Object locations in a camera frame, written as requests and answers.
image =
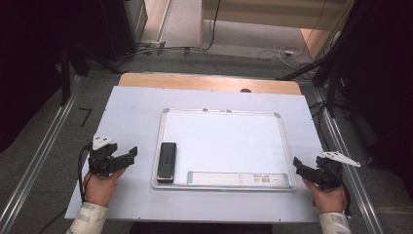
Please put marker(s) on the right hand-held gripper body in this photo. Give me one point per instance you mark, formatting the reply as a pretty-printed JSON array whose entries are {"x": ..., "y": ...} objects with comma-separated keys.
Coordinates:
[{"x": 331, "y": 172}]

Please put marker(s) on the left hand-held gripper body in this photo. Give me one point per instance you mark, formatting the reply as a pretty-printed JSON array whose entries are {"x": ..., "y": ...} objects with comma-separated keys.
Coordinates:
[{"x": 102, "y": 157}]

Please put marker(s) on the black whiteboard eraser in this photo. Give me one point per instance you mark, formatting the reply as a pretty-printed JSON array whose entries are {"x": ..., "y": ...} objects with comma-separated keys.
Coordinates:
[{"x": 167, "y": 162}]

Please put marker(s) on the person's right hand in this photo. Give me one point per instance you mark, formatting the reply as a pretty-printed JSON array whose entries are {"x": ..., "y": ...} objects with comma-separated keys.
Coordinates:
[{"x": 328, "y": 198}]

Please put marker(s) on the person's left hand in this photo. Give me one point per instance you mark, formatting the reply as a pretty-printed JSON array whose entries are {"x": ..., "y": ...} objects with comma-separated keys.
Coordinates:
[{"x": 100, "y": 190}]

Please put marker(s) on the large white table panel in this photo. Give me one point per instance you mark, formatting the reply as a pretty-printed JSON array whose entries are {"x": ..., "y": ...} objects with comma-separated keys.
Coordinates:
[{"x": 130, "y": 110}]

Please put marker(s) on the long white label strip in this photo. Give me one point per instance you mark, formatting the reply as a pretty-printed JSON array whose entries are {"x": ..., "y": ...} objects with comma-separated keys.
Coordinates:
[{"x": 227, "y": 178}]

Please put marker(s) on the black metal stand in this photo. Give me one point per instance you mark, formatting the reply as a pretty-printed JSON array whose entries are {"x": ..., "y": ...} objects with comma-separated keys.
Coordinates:
[
  {"x": 331, "y": 87},
  {"x": 66, "y": 78}
]

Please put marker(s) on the person's dark clothing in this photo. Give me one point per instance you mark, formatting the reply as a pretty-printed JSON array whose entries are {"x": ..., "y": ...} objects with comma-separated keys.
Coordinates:
[{"x": 199, "y": 228}]

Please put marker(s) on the dark curtain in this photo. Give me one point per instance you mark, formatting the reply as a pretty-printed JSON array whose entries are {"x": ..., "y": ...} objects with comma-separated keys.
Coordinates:
[
  {"x": 26, "y": 65},
  {"x": 386, "y": 81}
]

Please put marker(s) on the black cabinet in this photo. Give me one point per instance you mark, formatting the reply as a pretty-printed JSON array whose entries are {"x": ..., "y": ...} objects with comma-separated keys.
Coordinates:
[{"x": 113, "y": 26}]

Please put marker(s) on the light wooden shelf unit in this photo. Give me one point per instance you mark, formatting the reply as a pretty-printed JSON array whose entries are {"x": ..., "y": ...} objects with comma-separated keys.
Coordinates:
[{"x": 266, "y": 14}]

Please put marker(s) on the aluminium floor rail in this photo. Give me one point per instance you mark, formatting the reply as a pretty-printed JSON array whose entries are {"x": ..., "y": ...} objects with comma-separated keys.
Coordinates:
[
  {"x": 35, "y": 162},
  {"x": 357, "y": 195}
]

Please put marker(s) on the white whiteboard with metal frame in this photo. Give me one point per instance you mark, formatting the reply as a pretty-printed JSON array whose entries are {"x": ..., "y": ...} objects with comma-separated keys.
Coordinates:
[{"x": 227, "y": 143}]

